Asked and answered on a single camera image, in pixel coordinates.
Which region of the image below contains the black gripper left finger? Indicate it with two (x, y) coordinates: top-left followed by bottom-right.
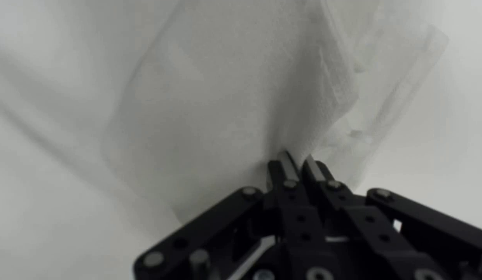
(134, 150), (325, 280)

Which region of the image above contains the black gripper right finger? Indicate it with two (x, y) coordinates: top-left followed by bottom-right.
(302, 155), (482, 280)

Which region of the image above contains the white and red towel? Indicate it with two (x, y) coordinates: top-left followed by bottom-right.
(100, 0), (449, 220)

